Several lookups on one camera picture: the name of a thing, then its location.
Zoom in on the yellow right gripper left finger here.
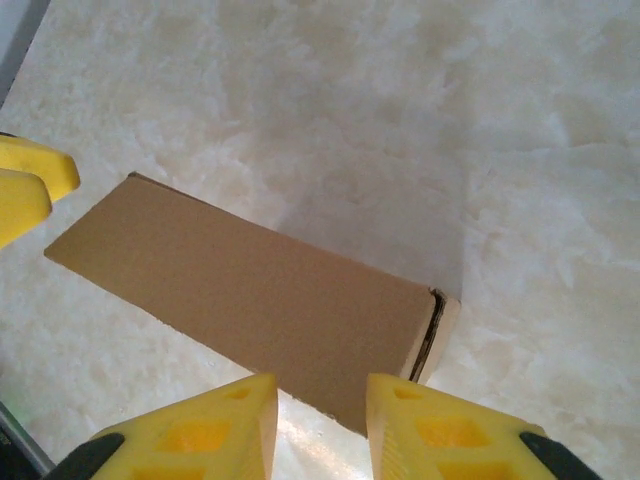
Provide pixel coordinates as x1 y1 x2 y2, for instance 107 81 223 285
52 372 279 480

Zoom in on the brown cardboard box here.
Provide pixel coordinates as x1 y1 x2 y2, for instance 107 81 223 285
43 171 462 436

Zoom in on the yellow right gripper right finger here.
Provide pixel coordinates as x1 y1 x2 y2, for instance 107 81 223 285
364 372 601 480

